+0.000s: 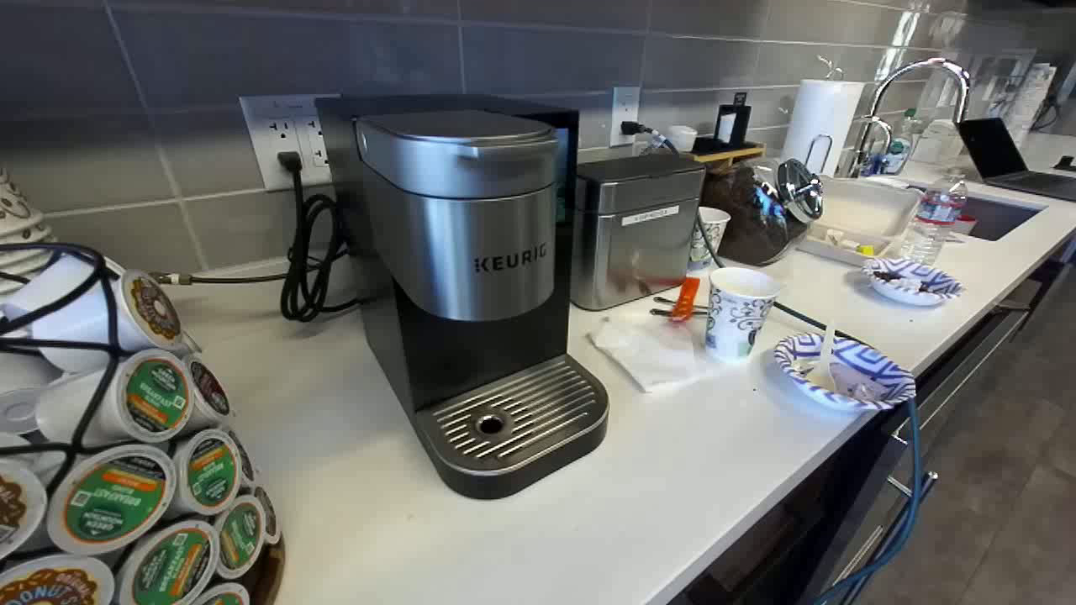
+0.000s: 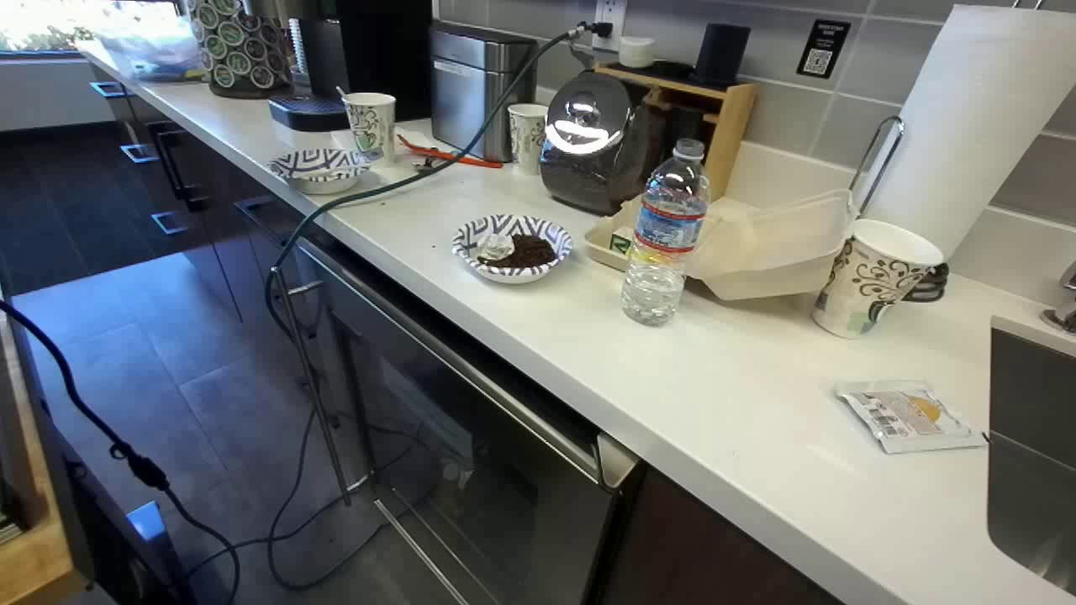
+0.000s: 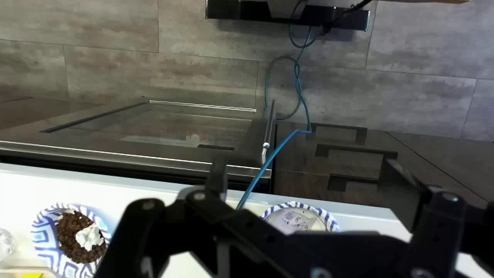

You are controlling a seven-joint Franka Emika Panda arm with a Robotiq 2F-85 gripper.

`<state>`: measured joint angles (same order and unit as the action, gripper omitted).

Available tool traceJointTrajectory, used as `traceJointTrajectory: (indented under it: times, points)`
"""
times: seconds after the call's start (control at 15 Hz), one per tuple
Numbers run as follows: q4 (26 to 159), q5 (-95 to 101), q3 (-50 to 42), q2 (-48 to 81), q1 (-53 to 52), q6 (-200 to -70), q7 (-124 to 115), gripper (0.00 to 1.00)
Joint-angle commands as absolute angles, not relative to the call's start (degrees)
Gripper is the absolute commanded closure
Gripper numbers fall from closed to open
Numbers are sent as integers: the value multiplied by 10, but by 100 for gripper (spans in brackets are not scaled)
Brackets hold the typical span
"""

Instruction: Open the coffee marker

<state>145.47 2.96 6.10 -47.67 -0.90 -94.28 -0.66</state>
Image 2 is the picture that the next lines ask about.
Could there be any black pod coffee maker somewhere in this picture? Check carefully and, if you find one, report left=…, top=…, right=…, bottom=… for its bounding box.
left=538, top=72, right=676, bottom=217

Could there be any tall black coffee machine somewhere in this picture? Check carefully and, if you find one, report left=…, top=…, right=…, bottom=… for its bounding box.
left=266, top=0, right=439, bottom=133

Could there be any coffee pod carousel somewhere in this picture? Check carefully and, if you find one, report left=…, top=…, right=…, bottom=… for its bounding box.
left=184, top=0, right=295, bottom=100

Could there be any patterned paper plate with food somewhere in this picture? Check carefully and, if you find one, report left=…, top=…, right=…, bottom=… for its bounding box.
left=452, top=212, right=575, bottom=289

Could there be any clear plastic water bottle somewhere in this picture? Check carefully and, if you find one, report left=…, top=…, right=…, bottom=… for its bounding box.
left=618, top=133, right=714, bottom=330

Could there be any under counter glass door fridge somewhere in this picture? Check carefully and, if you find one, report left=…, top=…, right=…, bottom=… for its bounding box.
left=293, top=236, right=644, bottom=605

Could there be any plain patterned paper cup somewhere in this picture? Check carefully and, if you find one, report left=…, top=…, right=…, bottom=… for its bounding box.
left=506, top=100, right=553, bottom=175

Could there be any red stirrer stick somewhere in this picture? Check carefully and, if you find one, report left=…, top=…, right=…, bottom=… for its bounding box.
left=393, top=132, right=509, bottom=172

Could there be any stainless steel appliance box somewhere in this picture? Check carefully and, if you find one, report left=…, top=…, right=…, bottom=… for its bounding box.
left=427, top=21, right=542, bottom=169

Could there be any patterned paper cup with stirrer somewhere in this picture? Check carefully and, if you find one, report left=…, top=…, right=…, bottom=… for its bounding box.
left=332, top=85, right=402, bottom=160

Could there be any patterned paper bowl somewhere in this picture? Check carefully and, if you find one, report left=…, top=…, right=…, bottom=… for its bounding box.
left=268, top=146, right=369, bottom=199

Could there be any wooden pod rack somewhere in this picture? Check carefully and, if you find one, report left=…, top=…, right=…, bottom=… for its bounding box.
left=588, top=59, right=760, bottom=204

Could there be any black cylinder speaker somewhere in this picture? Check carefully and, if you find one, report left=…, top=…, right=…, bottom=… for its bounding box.
left=694, top=21, right=752, bottom=90

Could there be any large patterned paper cup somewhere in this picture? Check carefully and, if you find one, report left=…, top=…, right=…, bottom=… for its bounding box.
left=810, top=214, right=951, bottom=344

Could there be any small snack packet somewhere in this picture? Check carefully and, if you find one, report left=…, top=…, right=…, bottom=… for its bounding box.
left=834, top=375, right=989, bottom=457

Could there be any white paper towel roll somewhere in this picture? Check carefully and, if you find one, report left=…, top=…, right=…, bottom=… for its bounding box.
left=862, top=4, right=1076, bottom=261

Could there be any clear plastic bag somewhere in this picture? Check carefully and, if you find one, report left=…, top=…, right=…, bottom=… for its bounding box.
left=86, top=0, right=210, bottom=85

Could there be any black power cable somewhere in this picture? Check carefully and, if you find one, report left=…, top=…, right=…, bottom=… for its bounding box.
left=181, top=21, right=599, bottom=596

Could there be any black wall sign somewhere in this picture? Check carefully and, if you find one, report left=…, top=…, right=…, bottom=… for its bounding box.
left=793, top=17, right=854, bottom=85

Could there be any thick black cable with connector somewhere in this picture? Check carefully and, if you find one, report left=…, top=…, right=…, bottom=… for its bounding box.
left=0, top=296, right=245, bottom=605

